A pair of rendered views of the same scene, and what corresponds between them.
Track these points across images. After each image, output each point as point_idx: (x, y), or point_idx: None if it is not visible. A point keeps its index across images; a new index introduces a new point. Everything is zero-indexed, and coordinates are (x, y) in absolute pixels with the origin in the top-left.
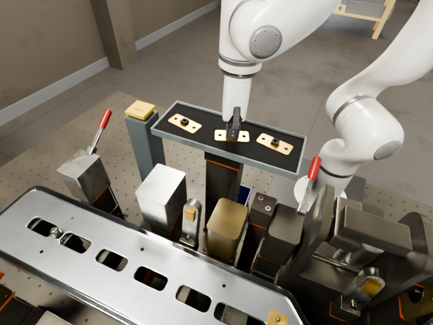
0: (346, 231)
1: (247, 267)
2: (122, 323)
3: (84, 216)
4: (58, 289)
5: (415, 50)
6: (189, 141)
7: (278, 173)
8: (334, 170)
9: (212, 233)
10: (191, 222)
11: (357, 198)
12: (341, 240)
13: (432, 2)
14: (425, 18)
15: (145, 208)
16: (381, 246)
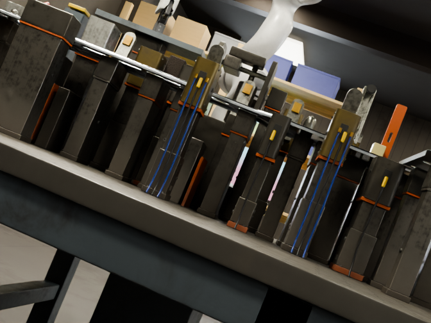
0: (233, 49)
1: (140, 159)
2: (84, 42)
3: None
4: None
5: (269, 27)
6: (127, 20)
7: (190, 49)
8: (223, 117)
9: (143, 50)
10: (125, 48)
11: None
12: (230, 56)
13: (274, 8)
14: (272, 13)
15: (90, 32)
16: (251, 58)
